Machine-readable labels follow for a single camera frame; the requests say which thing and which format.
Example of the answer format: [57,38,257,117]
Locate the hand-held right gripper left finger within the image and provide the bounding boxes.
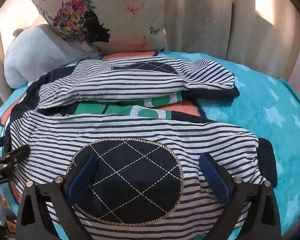
[15,153,100,240]

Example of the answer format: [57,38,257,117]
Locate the striped navy white pants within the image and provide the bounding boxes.
[9,57,277,240]

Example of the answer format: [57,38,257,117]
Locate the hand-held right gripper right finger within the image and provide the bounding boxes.
[198,153,282,240]

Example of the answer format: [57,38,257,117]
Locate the beige curtain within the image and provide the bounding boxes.
[162,0,300,62]

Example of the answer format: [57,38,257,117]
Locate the turquoise printed fleece blanket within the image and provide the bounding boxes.
[0,51,300,240]

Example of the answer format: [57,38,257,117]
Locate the plain grey pillow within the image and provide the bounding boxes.
[4,24,103,89]

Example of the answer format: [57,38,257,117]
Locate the beige floral printed pillow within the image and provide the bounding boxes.
[28,0,168,53]

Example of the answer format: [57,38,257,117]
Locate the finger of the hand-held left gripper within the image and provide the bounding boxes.
[0,145,31,168]

